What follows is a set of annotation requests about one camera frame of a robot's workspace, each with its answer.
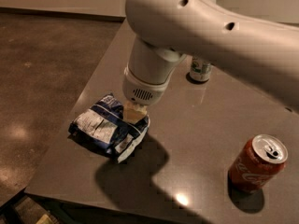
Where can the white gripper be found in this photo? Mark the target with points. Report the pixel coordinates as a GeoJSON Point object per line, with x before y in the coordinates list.
{"type": "Point", "coordinates": [139, 90]}

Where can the blue chip bag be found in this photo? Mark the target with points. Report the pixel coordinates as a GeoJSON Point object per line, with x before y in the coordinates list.
{"type": "Point", "coordinates": [103, 127]}

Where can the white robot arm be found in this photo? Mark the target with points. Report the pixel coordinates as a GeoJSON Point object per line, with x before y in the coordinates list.
{"type": "Point", "coordinates": [263, 53]}

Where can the green 7up can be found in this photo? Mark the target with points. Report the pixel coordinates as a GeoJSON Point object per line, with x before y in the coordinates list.
{"type": "Point", "coordinates": [200, 70]}

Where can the red coca-cola can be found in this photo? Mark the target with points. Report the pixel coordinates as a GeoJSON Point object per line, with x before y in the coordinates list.
{"type": "Point", "coordinates": [262, 157]}

